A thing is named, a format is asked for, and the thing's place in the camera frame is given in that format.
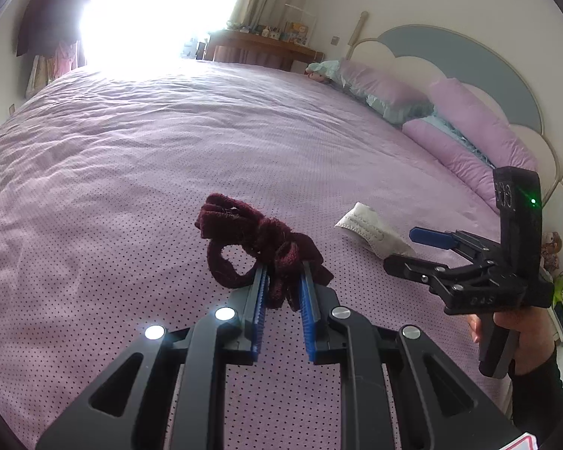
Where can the wooden desk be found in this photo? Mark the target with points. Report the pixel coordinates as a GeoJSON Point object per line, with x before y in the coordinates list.
{"type": "Point", "coordinates": [289, 53]}

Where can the purple pillow with teal frill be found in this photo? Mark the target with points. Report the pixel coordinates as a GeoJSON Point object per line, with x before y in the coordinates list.
{"type": "Point", "coordinates": [394, 101]}

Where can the long purple bolster pillow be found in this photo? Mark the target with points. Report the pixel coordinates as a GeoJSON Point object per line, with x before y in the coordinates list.
{"type": "Point", "coordinates": [485, 130]}

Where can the person's right hand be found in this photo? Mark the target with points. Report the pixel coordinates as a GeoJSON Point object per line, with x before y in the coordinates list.
{"type": "Point", "coordinates": [536, 344]}

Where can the dark red cloth scrunchie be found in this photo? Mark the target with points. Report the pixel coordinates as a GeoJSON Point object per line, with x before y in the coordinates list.
{"type": "Point", "coordinates": [226, 221]}

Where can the blue cream bed headboard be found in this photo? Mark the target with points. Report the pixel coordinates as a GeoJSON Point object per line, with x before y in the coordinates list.
{"type": "Point", "coordinates": [422, 53]}

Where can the small brown plush toy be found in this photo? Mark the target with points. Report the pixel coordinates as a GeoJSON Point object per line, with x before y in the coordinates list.
{"type": "Point", "coordinates": [552, 243]}

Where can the colourful box on desk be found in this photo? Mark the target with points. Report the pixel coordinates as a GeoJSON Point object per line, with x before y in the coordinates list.
{"type": "Point", "coordinates": [295, 32]}

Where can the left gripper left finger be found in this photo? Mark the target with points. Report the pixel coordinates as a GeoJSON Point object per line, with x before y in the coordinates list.
{"type": "Point", "coordinates": [167, 389]}

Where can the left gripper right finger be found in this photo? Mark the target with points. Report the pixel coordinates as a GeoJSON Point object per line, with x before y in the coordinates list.
{"type": "Point", "coordinates": [398, 389]}

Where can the lower purple pillow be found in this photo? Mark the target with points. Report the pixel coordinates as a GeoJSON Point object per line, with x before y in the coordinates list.
{"type": "Point", "coordinates": [451, 148]}

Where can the dark coats hanging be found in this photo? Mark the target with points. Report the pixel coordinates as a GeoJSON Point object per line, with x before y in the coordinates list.
{"type": "Point", "coordinates": [46, 24]}

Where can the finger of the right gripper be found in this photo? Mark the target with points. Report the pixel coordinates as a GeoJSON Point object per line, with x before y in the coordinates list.
{"type": "Point", "coordinates": [415, 269]}
{"type": "Point", "coordinates": [432, 238]}

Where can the purple dotted bed sheet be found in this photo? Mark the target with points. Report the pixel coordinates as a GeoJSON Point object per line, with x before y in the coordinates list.
{"type": "Point", "coordinates": [102, 176]}

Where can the grey white pouch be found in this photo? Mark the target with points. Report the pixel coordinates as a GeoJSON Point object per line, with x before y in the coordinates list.
{"type": "Point", "coordinates": [362, 222]}

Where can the person's right forearm black sleeve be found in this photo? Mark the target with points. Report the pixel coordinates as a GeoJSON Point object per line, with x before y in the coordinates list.
{"type": "Point", "coordinates": [538, 403]}

